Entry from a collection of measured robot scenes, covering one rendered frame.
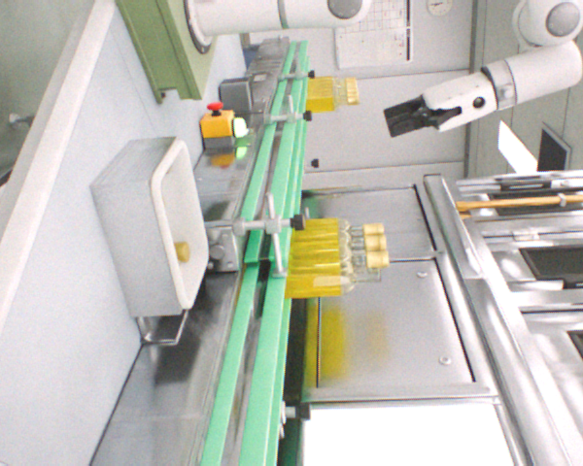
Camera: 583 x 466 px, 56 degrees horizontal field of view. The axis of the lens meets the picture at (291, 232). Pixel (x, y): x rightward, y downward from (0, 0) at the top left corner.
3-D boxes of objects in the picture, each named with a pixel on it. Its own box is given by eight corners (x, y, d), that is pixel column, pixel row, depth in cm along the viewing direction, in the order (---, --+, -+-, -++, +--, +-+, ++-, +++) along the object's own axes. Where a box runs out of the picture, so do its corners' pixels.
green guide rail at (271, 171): (238, 229, 100) (281, 226, 100) (237, 224, 100) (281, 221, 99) (291, 43, 252) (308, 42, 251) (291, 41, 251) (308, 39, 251)
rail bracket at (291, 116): (262, 126, 148) (312, 122, 146) (259, 100, 144) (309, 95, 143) (264, 122, 151) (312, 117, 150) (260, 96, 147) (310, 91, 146)
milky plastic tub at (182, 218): (133, 319, 82) (189, 316, 81) (90, 184, 71) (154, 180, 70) (163, 257, 97) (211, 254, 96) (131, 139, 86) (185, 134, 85)
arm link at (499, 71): (522, 114, 85) (503, 119, 85) (505, 97, 92) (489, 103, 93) (513, 67, 81) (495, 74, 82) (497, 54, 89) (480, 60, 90)
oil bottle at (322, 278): (247, 302, 106) (357, 296, 104) (242, 278, 104) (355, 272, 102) (250, 285, 111) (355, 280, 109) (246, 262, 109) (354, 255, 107)
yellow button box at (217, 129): (203, 149, 132) (233, 147, 131) (197, 118, 128) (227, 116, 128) (208, 139, 138) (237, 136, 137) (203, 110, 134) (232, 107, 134)
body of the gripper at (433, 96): (509, 117, 85) (438, 141, 88) (492, 99, 94) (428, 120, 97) (500, 72, 82) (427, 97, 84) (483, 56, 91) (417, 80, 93)
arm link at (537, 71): (573, -17, 78) (551, -15, 87) (497, 11, 80) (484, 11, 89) (591, 84, 83) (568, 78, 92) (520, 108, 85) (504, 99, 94)
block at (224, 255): (203, 276, 100) (240, 273, 100) (192, 231, 96) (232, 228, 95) (206, 265, 103) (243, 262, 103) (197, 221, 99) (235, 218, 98)
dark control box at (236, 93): (222, 114, 156) (251, 111, 155) (217, 85, 152) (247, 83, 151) (226, 105, 163) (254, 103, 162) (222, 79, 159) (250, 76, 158)
